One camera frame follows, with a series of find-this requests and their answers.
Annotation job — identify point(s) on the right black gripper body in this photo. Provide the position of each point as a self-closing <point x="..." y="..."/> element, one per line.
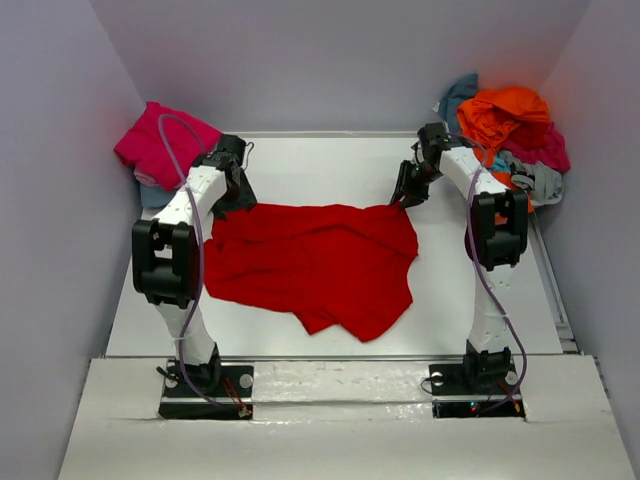
<point x="409" y="185"/>

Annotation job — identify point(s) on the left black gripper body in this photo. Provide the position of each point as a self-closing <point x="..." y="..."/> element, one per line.
<point x="240" y="198"/>

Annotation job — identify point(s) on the red t shirt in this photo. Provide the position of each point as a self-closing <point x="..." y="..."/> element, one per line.
<point x="334" y="265"/>

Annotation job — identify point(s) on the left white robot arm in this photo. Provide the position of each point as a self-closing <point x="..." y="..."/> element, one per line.
<point x="168" y="258"/>

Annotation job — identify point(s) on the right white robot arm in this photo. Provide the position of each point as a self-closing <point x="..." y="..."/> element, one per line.
<point x="495" y="239"/>

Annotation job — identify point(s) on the teal-grey t shirt in pile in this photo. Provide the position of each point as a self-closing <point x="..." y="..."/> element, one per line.
<point x="463" y="89"/>

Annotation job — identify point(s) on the orange t shirt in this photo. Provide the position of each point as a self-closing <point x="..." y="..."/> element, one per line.
<point x="494" y="116"/>

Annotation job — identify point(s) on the light blue t shirt in pile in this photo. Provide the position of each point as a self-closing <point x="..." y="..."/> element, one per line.
<point x="501" y="164"/>

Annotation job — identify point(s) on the grey-blue folded t shirt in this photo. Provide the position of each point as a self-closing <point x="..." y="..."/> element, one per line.
<point x="155" y="197"/>

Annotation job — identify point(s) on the magenta folded t shirt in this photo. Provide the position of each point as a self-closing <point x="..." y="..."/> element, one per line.
<point x="142" y="146"/>

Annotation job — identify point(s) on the pink folded t shirt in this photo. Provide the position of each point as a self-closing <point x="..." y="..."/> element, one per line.
<point x="144" y="178"/>

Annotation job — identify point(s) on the magenta t shirt in pile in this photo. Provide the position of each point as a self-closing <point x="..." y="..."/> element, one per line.
<point x="552" y="154"/>

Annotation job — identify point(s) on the grey t shirt in pile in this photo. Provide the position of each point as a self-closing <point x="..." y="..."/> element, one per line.
<point x="538" y="181"/>

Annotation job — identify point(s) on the white laundry basket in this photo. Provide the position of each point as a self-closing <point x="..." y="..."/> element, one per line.
<point x="534" y="204"/>

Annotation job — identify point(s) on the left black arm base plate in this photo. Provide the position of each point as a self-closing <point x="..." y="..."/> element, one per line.
<point x="229" y="400"/>

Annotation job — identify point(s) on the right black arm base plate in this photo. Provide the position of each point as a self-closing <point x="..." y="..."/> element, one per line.
<point x="453" y="397"/>

